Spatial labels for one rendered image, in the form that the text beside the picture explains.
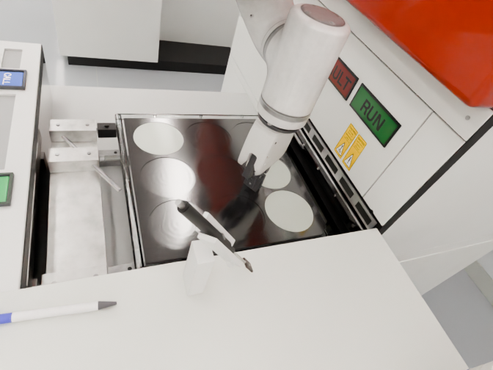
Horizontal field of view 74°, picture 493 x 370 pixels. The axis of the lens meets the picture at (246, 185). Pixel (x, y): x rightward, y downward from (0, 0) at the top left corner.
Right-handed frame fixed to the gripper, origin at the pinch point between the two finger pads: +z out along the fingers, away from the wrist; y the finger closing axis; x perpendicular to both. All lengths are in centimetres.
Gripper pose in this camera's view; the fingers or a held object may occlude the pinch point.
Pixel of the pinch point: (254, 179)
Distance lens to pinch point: 64.2
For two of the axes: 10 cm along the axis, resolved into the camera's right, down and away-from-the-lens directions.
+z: -2.6, 6.5, 7.1
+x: 7.7, 5.8, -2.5
